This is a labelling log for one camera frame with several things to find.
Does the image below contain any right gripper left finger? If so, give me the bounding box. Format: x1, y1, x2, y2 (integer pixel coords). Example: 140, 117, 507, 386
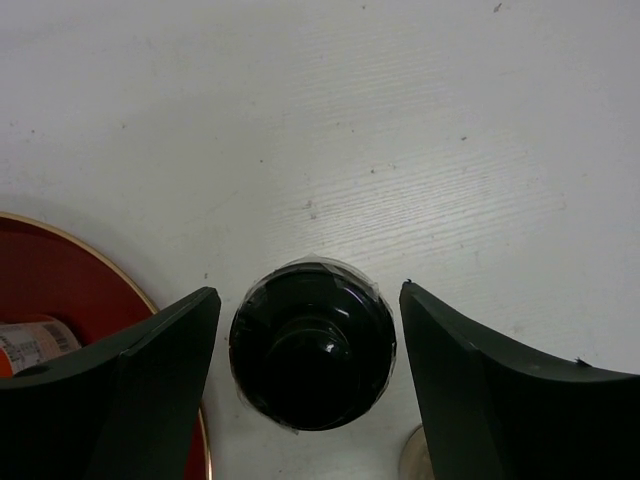
1, 287, 221, 479

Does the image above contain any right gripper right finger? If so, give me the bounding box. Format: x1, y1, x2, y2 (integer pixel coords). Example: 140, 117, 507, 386
400, 282, 639, 479

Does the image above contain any black-capped tan shaker bottle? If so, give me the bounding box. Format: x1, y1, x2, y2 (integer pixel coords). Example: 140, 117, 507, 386
398, 425, 435, 480

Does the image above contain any short jar red-white lid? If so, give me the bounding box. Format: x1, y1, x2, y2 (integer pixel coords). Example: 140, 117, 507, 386
1, 315, 82, 378

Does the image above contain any black-capped white shaker bottle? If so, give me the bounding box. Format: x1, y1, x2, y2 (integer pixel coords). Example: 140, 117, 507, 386
229, 255, 397, 431

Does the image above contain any red round lacquer tray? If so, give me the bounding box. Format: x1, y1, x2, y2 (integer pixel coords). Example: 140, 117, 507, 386
1, 213, 212, 479

